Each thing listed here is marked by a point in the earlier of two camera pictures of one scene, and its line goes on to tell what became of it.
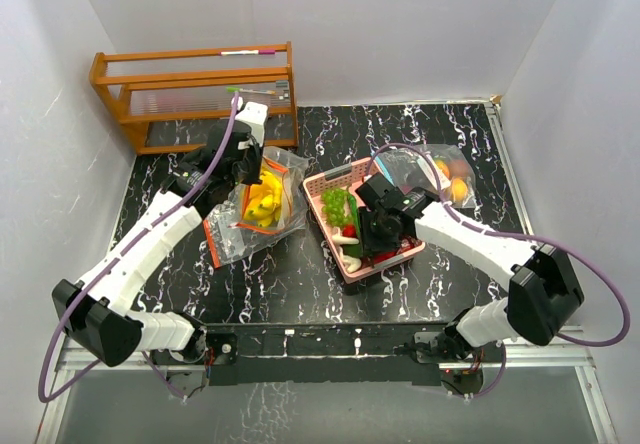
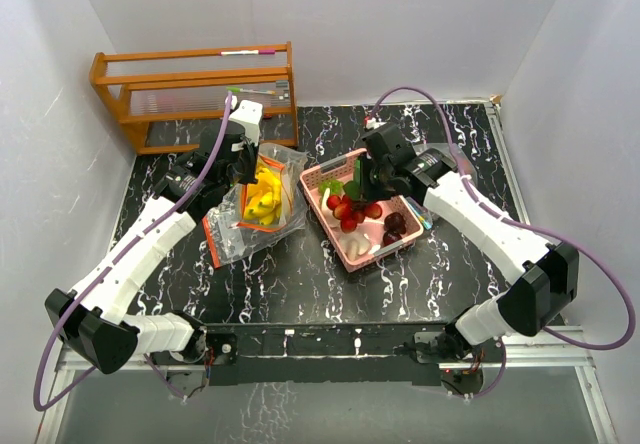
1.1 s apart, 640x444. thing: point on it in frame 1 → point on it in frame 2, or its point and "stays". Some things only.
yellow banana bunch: x=265 y=201 stays
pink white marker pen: x=247 y=52 stays
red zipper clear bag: x=277 y=205 stays
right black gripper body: x=376 y=236 → x=375 y=184
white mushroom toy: x=352 y=264 → x=354 y=244
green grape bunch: x=333 y=207 → x=334 y=186
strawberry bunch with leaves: x=353 y=230 → x=350 y=208
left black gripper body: x=248 y=171 stays
